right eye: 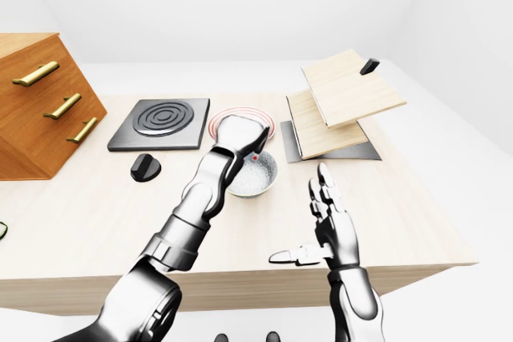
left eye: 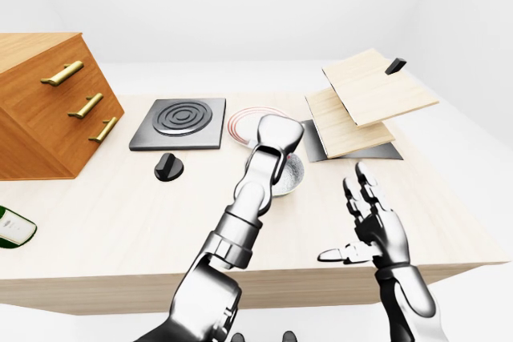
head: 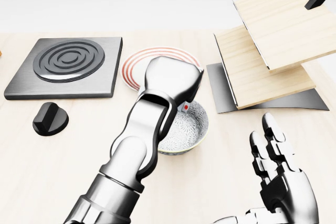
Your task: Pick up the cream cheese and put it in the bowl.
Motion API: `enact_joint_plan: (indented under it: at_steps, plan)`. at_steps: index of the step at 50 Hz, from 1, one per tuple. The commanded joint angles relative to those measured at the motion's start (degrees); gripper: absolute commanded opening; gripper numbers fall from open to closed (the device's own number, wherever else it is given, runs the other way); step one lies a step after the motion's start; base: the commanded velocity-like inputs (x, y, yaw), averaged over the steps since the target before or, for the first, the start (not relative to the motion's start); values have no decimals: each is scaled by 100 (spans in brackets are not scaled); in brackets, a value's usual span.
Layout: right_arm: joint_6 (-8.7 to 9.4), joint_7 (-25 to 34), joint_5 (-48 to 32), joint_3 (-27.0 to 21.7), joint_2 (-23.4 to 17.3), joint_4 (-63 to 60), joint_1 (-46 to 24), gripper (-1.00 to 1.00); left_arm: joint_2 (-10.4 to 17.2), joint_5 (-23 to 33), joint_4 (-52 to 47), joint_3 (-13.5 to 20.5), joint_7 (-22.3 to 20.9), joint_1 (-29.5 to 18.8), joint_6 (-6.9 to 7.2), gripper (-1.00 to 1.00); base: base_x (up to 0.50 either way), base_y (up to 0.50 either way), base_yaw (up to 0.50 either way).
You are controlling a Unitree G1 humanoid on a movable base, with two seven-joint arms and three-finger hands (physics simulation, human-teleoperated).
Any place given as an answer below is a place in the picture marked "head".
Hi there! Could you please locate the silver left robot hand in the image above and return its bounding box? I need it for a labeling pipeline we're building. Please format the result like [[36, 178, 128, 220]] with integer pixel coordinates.
[[139, 56, 205, 109]]

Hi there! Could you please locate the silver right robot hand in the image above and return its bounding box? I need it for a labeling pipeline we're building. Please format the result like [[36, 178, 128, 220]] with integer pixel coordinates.
[[212, 112, 325, 224]]

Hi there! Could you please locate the patterned white bowl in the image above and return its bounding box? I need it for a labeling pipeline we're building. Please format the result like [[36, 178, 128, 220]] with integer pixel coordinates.
[[156, 100, 210, 156]]

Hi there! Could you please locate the white plate with red rings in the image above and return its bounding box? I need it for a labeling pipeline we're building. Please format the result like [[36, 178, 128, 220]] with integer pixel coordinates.
[[120, 47, 203, 93]]

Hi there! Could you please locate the dark grey flat sheet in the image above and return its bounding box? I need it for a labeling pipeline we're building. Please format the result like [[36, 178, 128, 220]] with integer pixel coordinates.
[[206, 62, 330, 115]]

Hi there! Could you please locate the large pale wooden board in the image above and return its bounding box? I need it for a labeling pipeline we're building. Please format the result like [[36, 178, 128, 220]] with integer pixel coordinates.
[[213, 24, 317, 111]]

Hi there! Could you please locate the flat dark stove plate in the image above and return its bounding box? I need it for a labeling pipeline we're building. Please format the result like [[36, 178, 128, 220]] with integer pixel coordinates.
[[4, 37, 124, 102]]

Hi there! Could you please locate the round black stove knob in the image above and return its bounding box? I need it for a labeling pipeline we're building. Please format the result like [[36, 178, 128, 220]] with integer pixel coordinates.
[[32, 102, 70, 138]]

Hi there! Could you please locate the small pale wooden board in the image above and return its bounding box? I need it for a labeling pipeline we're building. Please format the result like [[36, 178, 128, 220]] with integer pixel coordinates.
[[233, 0, 336, 72]]

